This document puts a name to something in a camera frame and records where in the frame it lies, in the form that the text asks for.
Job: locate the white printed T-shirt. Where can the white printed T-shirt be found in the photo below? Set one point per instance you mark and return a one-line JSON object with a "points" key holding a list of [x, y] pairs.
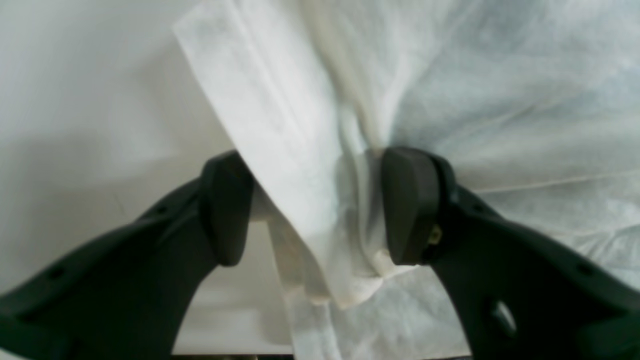
{"points": [[535, 104]]}

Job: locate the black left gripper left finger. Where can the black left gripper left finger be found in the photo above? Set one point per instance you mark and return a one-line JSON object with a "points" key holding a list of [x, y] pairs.
{"points": [[124, 295]]}

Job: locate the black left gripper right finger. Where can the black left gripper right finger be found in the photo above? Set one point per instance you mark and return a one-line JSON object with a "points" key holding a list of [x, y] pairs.
{"points": [[518, 294]]}

